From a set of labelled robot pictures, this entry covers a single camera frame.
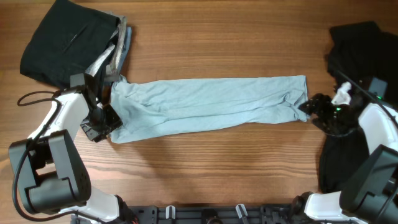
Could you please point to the black folded garment top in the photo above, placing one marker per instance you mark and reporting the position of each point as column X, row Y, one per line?
column 67, row 41

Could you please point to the light blue t-shirt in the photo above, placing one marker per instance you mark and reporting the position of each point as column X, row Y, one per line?
column 167, row 107

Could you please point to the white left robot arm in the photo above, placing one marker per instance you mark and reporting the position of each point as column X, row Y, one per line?
column 50, row 178

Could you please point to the grey folded garment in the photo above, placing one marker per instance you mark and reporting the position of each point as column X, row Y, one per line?
column 114, row 52

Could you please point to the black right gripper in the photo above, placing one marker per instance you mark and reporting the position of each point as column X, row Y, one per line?
column 319, row 104

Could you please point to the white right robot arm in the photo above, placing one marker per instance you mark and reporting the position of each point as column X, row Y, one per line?
column 370, row 195

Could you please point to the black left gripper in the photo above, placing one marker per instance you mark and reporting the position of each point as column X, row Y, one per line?
column 114, row 122

